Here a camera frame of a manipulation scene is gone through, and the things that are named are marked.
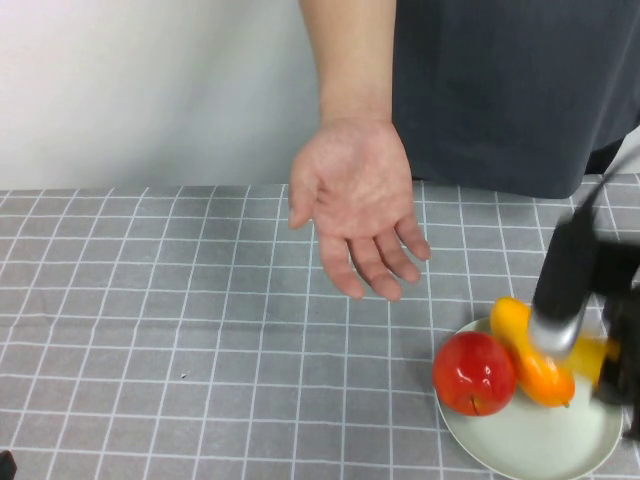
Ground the red plastic apple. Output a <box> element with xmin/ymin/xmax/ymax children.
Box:
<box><xmin>431</xmin><ymin>330</ymin><xmax>518</xmax><ymax>418</ymax></box>

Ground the grey white checked tablecloth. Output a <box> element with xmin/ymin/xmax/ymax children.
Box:
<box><xmin>0</xmin><ymin>173</ymin><xmax>640</xmax><ymax>480</ymax></box>

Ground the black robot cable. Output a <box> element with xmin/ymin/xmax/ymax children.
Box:
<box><xmin>582</xmin><ymin>153</ymin><xmax>640</xmax><ymax>214</ymax></box>

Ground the person's right hand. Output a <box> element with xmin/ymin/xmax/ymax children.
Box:
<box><xmin>287</xmin><ymin>118</ymin><xmax>433</xmax><ymax>304</ymax></box>

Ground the yellow plastic banana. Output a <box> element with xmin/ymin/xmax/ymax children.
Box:
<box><xmin>568</xmin><ymin>334</ymin><xmax>622</xmax><ymax>390</ymax></box>

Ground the orange yellow plastic mango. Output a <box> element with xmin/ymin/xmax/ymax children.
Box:
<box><xmin>489</xmin><ymin>296</ymin><xmax>577</xmax><ymax>410</ymax></box>

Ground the pale green round plate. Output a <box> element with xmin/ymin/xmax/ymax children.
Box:
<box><xmin>435</xmin><ymin>315</ymin><xmax>627</xmax><ymax>480</ymax></box>

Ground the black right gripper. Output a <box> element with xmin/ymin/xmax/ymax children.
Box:
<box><xmin>591</xmin><ymin>293</ymin><xmax>640</xmax><ymax>442</ymax></box>

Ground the dark grey shirt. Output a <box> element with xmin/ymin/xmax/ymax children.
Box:
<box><xmin>392</xmin><ymin>0</ymin><xmax>640</xmax><ymax>200</ymax></box>

